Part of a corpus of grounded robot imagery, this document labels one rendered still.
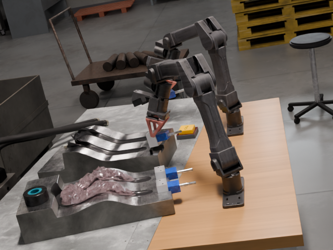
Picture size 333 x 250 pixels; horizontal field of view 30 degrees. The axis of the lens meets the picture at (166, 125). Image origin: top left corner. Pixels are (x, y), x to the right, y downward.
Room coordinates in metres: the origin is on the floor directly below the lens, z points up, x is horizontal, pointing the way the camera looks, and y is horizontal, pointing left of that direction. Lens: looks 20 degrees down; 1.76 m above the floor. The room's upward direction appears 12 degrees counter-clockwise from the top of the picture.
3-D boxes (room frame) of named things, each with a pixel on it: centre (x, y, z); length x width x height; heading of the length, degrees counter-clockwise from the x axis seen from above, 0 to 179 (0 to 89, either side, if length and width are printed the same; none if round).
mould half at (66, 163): (2.30, 0.25, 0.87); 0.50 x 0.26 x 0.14; 73
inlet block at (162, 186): (1.88, 0.01, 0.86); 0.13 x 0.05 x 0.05; 90
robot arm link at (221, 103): (2.45, -0.28, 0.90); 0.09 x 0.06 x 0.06; 128
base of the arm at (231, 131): (2.45, -0.28, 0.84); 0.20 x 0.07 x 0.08; 169
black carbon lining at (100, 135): (2.28, 0.24, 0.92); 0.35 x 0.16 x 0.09; 73
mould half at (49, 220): (1.93, 0.28, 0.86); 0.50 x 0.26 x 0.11; 90
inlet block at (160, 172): (1.99, 0.01, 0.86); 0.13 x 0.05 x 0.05; 90
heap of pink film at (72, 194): (1.94, 0.28, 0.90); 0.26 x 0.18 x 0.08; 90
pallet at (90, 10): (11.36, 0.67, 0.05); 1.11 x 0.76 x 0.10; 79
